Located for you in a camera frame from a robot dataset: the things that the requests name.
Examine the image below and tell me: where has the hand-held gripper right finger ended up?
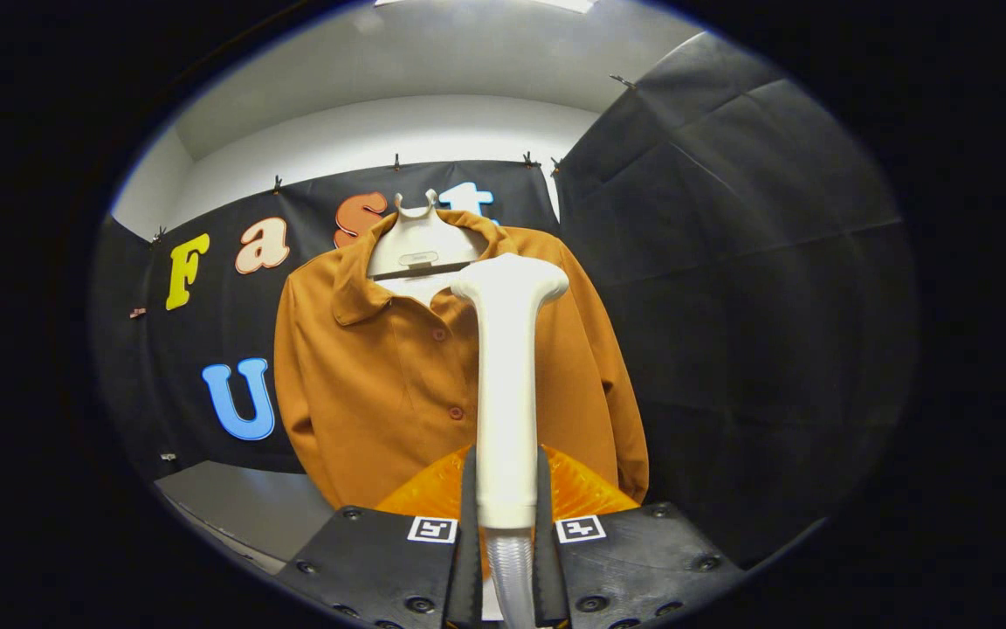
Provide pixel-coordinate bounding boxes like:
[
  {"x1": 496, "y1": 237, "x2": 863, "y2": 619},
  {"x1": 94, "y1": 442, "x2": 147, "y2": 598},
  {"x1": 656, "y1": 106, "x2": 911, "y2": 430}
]
[{"x1": 531, "y1": 443, "x2": 747, "y2": 629}]

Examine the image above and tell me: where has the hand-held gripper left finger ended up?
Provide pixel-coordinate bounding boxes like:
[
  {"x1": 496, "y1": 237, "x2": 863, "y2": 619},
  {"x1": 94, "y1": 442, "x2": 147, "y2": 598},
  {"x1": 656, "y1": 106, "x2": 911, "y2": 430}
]
[{"x1": 274, "y1": 444, "x2": 485, "y2": 629}]

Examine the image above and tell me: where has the orange button-up shirt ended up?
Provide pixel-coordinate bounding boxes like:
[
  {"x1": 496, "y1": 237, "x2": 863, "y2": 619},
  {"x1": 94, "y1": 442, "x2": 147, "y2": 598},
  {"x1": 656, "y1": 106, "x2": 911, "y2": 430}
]
[{"x1": 273, "y1": 208, "x2": 650, "y2": 510}]

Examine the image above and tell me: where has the white garment hanger form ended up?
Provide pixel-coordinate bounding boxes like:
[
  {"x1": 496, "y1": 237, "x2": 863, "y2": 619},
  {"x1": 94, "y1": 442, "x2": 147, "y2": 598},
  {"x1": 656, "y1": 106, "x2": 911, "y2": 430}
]
[{"x1": 366, "y1": 189, "x2": 492, "y2": 307}]

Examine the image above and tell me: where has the black backdrop cloth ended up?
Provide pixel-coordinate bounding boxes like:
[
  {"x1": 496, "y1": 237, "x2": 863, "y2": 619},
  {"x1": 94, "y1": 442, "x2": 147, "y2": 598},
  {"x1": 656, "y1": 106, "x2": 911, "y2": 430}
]
[{"x1": 88, "y1": 31, "x2": 919, "y2": 569}]

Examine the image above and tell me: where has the row of black clips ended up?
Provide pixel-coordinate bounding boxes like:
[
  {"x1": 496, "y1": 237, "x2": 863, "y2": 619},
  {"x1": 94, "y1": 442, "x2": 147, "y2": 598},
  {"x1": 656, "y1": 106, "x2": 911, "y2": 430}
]
[{"x1": 150, "y1": 73, "x2": 639, "y2": 245}]

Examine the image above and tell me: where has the long ceiling light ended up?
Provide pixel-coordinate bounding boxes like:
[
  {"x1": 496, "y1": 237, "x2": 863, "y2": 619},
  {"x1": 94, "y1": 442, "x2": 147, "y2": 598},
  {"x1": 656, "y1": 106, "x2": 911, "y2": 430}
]
[{"x1": 375, "y1": 0, "x2": 597, "y2": 14}]

